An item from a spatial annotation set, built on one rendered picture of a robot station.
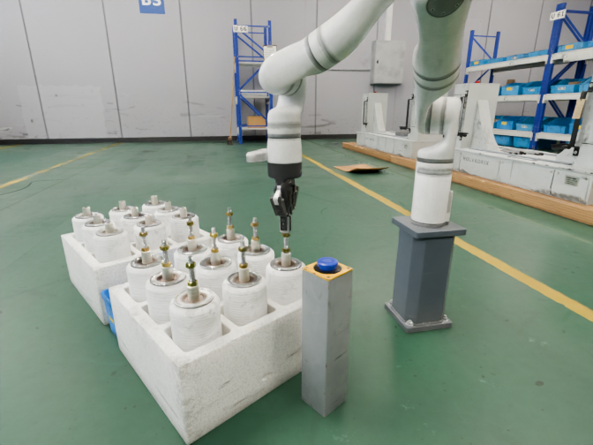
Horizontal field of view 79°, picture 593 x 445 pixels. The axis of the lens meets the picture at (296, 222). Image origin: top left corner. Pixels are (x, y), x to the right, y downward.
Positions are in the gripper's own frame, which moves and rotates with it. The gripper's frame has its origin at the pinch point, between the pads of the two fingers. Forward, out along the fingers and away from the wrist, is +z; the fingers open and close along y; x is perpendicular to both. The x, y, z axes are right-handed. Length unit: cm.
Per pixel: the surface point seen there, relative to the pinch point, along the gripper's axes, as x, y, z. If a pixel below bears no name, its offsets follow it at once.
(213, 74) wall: 328, 545, -85
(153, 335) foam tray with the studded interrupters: 19.0, -24.8, 17.2
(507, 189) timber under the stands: -91, 201, 29
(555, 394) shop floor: -61, 5, 36
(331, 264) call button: -13.7, -13.7, 2.5
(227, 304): 8.1, -14.5, 14.1
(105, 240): 56, 1, 11
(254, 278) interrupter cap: 4.0, -9.4, 10.0
